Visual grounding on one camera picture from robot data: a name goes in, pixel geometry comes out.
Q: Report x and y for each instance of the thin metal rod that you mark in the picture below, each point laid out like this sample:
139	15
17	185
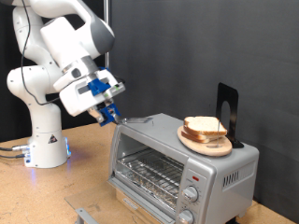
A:
218	133

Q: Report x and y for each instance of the silver oven control knob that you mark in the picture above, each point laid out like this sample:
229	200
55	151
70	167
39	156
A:
187	216
190	194

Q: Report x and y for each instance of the blue metal bracket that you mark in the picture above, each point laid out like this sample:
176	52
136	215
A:
85	215

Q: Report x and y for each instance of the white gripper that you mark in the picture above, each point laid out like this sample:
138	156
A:
73	102

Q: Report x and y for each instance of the silver toaster oven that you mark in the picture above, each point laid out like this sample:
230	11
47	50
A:
218	193

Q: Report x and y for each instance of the red oven indicator light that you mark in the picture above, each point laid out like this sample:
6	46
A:
195	178

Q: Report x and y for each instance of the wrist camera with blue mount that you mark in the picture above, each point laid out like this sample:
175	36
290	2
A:
98	87

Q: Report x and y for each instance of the glass oven door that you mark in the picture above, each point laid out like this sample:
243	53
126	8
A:
140	200

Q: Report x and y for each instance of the vertical metal pole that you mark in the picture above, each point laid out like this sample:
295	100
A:
106	9

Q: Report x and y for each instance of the black metal bookend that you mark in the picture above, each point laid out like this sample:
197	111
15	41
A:
232	96

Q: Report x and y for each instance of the round wooden plate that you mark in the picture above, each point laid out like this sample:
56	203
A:
205	149

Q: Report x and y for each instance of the white bread slice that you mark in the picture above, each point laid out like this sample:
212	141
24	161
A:
194	140
204	124
199	136

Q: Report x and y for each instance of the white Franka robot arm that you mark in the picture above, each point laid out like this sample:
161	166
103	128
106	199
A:
46	133

